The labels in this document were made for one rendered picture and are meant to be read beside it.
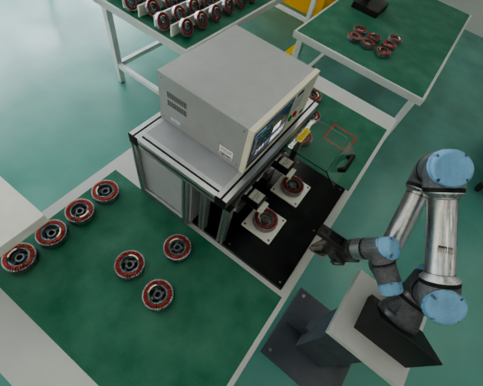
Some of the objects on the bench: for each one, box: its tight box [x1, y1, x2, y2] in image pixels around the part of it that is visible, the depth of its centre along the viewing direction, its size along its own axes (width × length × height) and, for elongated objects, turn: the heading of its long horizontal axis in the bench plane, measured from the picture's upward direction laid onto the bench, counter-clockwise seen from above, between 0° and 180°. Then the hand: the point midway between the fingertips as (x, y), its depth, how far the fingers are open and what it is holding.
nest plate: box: [241, 207, 287, 245], centre depth 134 cm, size 15×15×1 cm
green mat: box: [0, 170, 282, 386], centre depth 114 cm, size 94×61×1 cm, turn 48°
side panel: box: [130, 142, 190, 224], centre depth 121 cm, size 28×3×32 cm, turn 48°
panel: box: [189, 185, 212, 222], centre depth 133 cm, size 1×66×30 cm, turn 138°
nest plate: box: [270, 175, 311, 208], centre depth 146 cm, size 15×15×1 cm
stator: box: [252, 208, 278, 233], centre depth 132 cm, size 11×11×4 cm
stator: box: [114, 250, 146, 280], centre depth 115 cm, size 11×11×4 cm
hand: (310, 246), depth 124 cm, fingers closed
